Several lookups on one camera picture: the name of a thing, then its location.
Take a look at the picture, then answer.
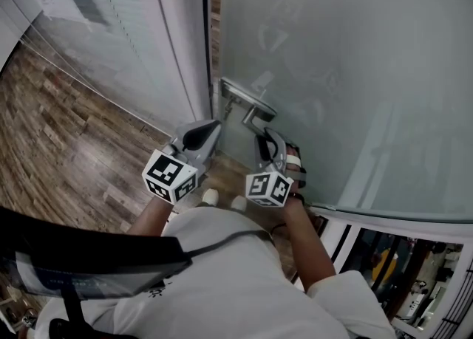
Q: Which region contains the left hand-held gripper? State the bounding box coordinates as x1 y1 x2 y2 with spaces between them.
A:
142 119 222 205

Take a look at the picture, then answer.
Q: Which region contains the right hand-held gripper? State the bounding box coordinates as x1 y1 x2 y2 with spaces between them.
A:
245 126 295 208

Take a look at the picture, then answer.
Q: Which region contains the silver door lever handle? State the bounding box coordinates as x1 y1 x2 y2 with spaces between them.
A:
220 77 278 137

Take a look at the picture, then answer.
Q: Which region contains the frosted glass door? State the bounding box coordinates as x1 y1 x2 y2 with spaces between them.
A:
217 0 473 225

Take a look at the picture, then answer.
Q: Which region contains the person's left forearm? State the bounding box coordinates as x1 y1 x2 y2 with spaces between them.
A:
127 196 174 237

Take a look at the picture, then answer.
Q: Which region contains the person's right forearm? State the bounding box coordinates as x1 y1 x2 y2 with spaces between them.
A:
282 199 337 296

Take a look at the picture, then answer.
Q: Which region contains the person's right hand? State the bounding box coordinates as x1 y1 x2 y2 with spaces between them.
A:
284 145 307 204

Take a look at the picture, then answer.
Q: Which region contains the small metal key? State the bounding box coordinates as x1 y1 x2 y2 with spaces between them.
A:
221 95 237 123

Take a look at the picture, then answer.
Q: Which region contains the person's white left shoe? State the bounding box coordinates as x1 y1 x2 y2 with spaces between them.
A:
201 188 220 206

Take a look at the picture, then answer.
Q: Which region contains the frosted glass partition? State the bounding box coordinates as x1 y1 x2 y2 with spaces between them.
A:
0 0 215 135

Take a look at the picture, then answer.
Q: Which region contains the person's white shirt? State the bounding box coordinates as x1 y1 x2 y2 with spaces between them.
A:
35 206 398 339

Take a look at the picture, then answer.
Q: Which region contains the yellow round object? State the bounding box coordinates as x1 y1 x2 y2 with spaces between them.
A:
372 248 400 283

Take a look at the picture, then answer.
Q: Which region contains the black chest-mounted monitor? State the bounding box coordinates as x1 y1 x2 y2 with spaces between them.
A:
0 206 193 300

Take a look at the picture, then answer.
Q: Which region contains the black metal railing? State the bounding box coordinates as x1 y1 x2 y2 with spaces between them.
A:
439 256 473 339

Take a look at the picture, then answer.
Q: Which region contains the thin black chest cable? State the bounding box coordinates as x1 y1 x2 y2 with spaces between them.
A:
184 230 276 259

